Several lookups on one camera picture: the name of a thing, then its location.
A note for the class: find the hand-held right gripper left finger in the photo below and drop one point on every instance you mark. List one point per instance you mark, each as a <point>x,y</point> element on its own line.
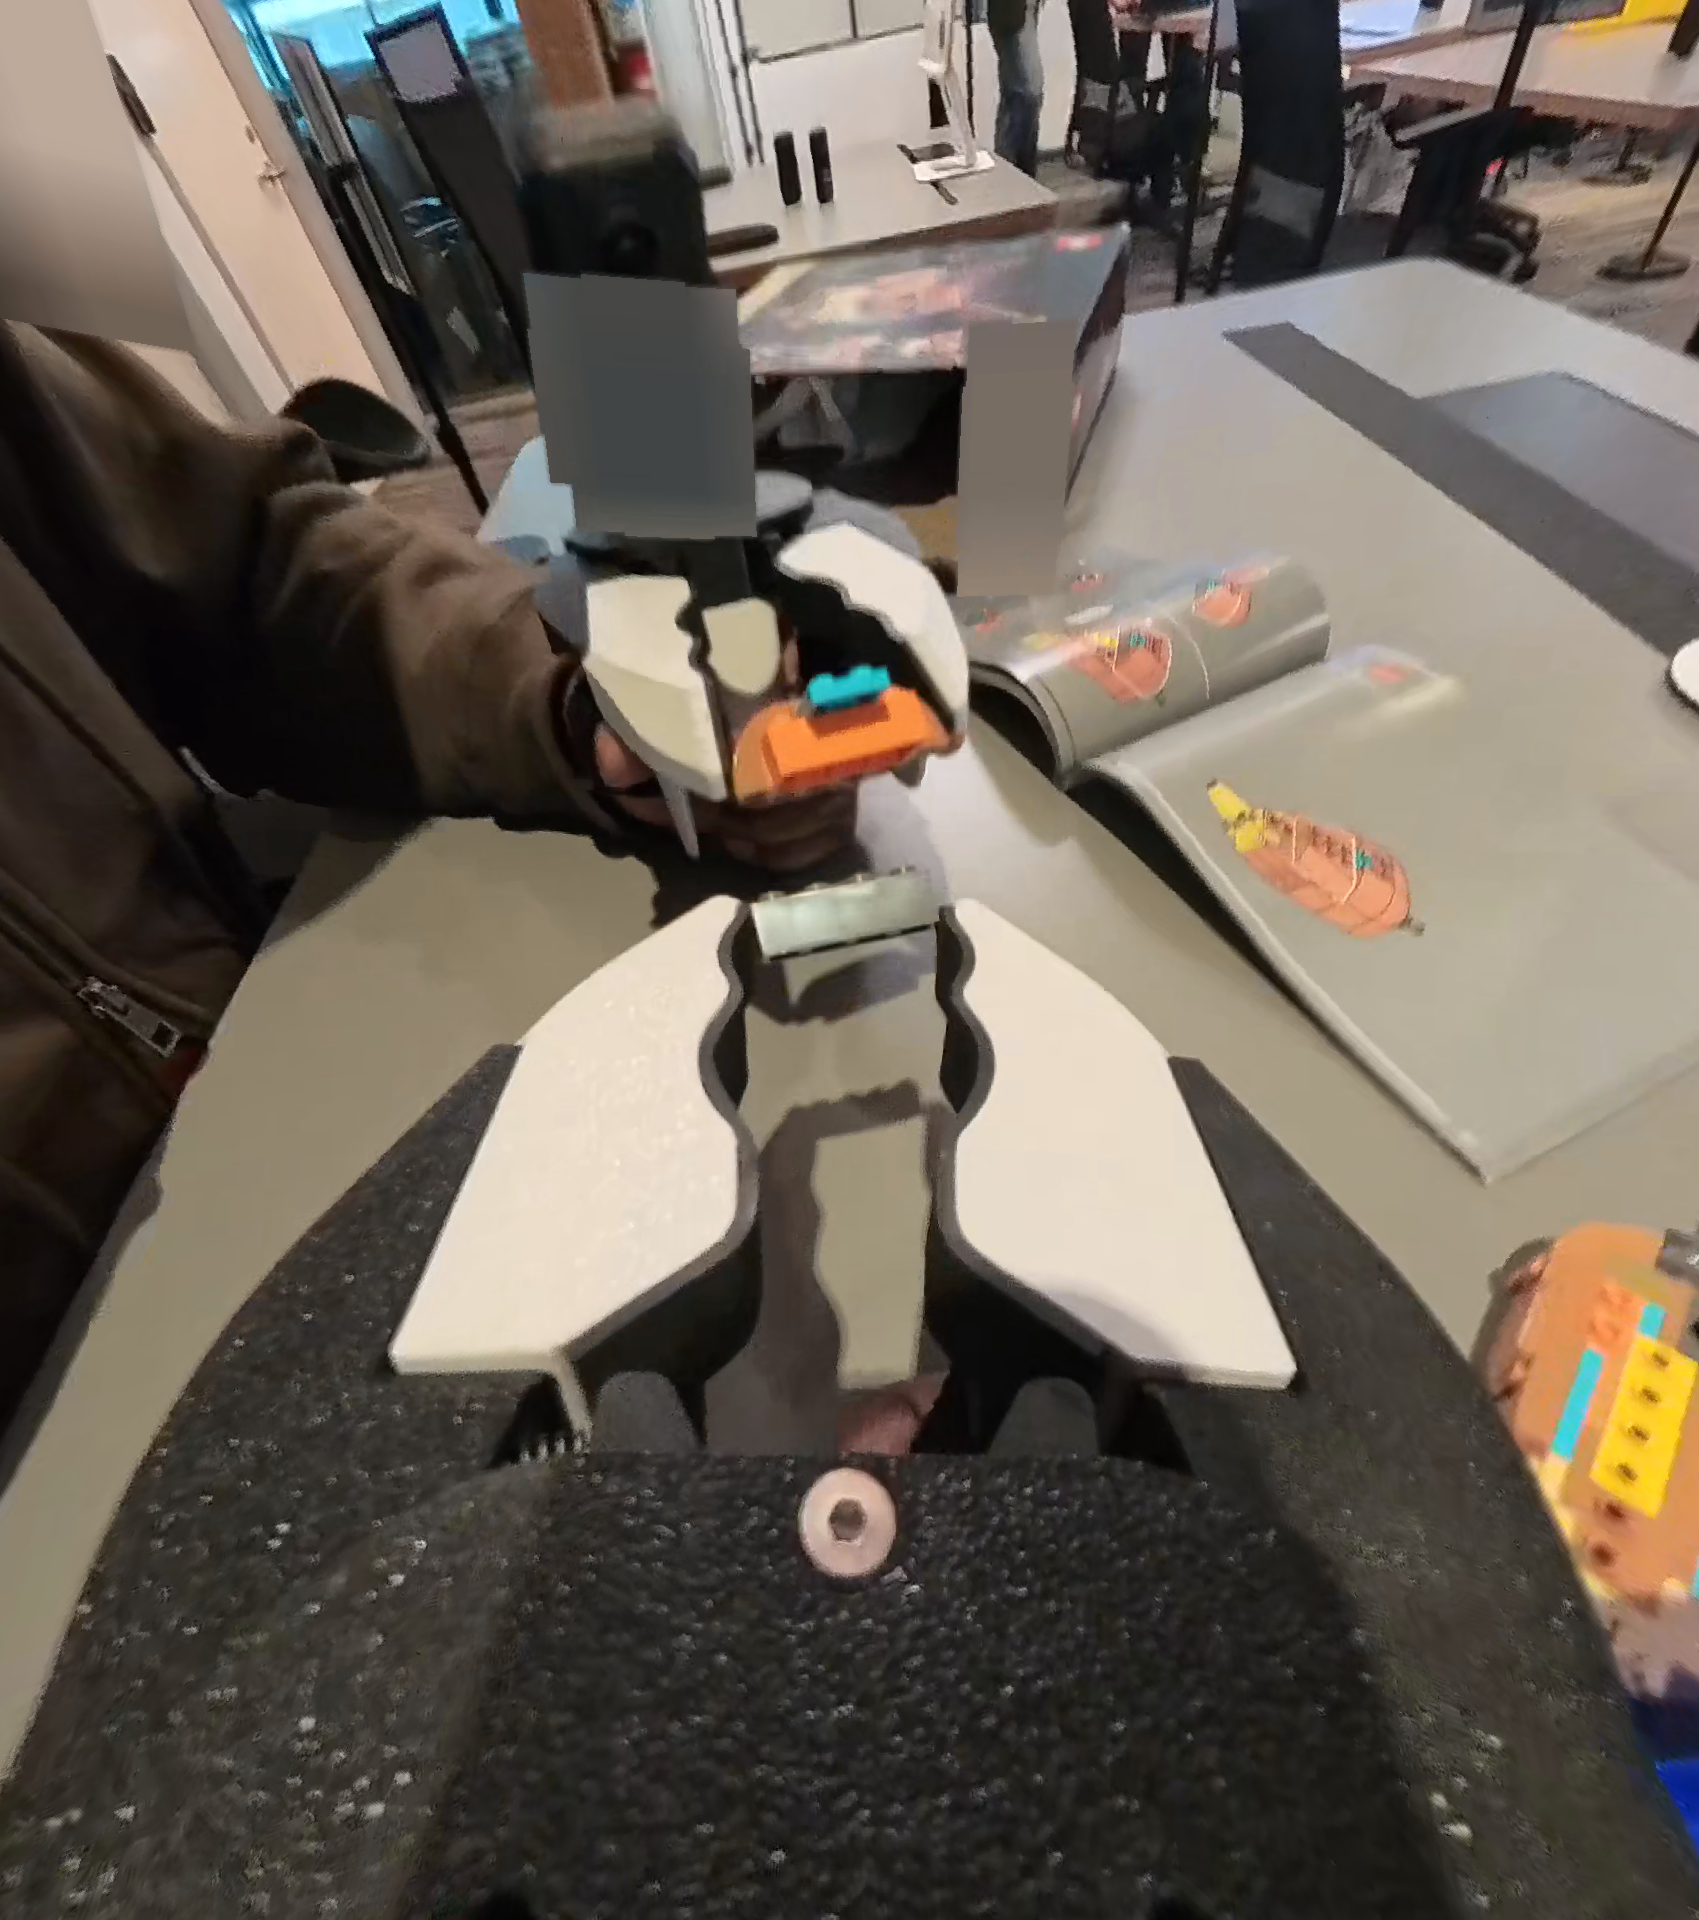
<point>594,1171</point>

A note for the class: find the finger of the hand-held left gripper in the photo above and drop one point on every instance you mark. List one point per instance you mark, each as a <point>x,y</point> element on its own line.
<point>909,615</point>
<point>648,675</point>

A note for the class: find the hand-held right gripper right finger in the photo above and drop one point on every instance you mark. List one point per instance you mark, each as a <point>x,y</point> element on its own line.
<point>1089,1187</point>

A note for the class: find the orange and teal brick assembly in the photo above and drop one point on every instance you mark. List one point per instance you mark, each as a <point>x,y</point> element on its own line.
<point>833,743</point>

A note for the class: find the printed cardboard toy box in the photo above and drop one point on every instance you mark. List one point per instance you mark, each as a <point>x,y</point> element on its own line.
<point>909,300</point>

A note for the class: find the grey toy brick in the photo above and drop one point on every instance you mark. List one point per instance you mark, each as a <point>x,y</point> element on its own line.
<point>841,916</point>

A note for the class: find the person's left forearm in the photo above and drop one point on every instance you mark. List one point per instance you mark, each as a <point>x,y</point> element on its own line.
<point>339,601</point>

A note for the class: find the grey desk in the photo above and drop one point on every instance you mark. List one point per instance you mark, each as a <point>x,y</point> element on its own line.
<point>1181,450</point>

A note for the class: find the person's left hand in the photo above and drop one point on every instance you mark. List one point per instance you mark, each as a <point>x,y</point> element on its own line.
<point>788,834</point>

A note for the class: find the black remote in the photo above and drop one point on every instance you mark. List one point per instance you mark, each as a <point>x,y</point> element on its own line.
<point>741,240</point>

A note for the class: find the black cylinder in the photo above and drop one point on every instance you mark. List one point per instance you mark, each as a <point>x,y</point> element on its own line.
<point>788,168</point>
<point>819,164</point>

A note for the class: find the glass door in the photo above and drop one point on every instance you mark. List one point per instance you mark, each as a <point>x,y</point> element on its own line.
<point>384,225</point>

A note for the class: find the grey background table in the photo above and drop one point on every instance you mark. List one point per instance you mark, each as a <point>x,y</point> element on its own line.
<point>864,219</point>

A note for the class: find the black round chair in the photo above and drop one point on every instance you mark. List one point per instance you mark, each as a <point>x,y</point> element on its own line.
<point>362,419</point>

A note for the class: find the white stand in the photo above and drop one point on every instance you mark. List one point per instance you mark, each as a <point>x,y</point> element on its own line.
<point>958,135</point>

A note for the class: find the grey instruction booklet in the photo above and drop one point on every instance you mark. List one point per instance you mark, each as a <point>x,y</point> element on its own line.
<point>1464,930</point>

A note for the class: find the person's brown jacket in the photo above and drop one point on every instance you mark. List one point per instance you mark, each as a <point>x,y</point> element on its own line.
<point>8,975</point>

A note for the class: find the black office chair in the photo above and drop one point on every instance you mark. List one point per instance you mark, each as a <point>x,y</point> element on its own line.
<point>1284,119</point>
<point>1464,182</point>

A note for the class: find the orange brick model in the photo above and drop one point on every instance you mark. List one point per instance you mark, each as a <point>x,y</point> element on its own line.
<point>1672,1441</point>

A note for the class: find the wooden table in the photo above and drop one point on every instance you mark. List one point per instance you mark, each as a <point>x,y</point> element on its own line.
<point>1583,82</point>

